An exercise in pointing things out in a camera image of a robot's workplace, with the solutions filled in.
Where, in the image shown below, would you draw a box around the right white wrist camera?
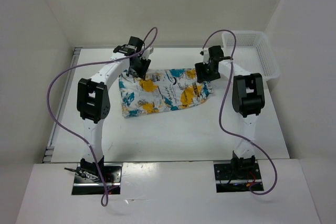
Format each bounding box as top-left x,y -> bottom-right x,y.
200,49 -> 210,65

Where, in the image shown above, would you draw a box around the aluminium rail frame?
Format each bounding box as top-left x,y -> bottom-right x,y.
42,47 -> 82,164

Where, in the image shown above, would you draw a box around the white plastic basket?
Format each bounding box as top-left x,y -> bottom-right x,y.
222,30 -> 280,81

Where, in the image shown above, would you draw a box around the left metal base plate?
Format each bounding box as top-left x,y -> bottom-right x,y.
67,164 -> 122,196

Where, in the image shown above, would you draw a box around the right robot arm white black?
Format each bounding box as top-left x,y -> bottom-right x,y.
195,46 -> 265,179

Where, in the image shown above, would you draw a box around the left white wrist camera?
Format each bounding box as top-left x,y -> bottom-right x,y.
141,47 -> 154,60

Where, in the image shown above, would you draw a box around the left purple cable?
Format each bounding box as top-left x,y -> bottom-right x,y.
46,26 -> 159,207

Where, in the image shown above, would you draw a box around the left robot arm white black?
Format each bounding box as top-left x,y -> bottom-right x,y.
77,36 -> 153,182

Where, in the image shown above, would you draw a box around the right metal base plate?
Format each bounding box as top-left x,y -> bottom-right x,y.
214,162 -> 264,193

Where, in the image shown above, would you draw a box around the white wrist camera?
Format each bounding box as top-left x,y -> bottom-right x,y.
141,47 -> 154,60
200,49 -> 210,65

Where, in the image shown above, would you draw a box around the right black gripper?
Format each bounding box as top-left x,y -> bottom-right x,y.
195,60 -> 221,83

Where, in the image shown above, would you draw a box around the patterned white teal yellow shorts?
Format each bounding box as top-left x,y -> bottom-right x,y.
119,68 -> 213,118

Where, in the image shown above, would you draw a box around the metal base plate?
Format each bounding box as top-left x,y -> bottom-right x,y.
214,162 -> 264,193
67,164 -> 122,196

